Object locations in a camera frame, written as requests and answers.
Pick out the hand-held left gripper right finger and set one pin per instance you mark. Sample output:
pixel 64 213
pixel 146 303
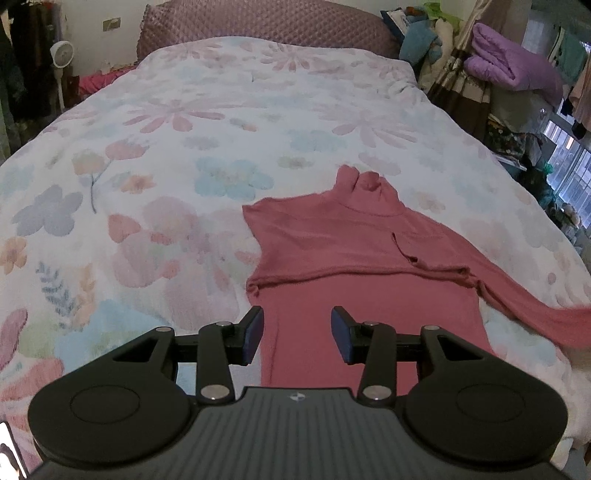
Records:
pixel 340 336

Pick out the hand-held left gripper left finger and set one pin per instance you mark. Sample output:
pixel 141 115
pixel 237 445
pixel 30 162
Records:
pixel 253 336

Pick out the pink turtleneck sweater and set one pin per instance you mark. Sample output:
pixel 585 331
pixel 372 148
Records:
pixel 332 240

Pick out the dark hanging clothes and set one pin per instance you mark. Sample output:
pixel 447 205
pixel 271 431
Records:
pixel 27 60

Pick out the floral blanket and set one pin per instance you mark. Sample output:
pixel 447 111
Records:
pixel 184 161

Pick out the beige brown striped curtain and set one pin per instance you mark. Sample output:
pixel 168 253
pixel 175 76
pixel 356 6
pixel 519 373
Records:
pixel 466 83

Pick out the window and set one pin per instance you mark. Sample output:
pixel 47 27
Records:
pixel 570 161

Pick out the bright pink cloth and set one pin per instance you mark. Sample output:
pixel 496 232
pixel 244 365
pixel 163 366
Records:
pixel 101 81

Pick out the purple quilted headboard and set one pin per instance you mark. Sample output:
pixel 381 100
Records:
pixel 258 23

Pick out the purple folded quilt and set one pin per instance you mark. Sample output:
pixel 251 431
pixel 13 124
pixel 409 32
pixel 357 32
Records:
pixel 508 60

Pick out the white standing fan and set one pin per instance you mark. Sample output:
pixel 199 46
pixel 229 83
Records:
pixel 60 50

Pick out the teal hanging garment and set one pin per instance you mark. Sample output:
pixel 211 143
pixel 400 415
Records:
pixel 572 57

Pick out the wall outlet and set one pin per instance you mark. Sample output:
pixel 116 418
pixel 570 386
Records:
pixel 111 24

